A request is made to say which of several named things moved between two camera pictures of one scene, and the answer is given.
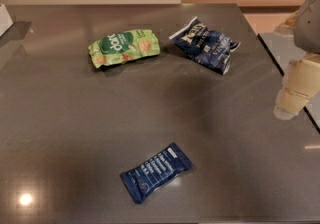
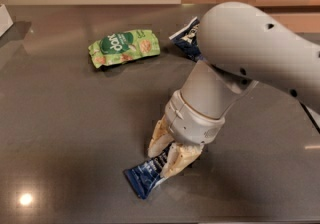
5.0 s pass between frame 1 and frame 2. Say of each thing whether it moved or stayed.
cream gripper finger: moved
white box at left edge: stayed
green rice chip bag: stayed
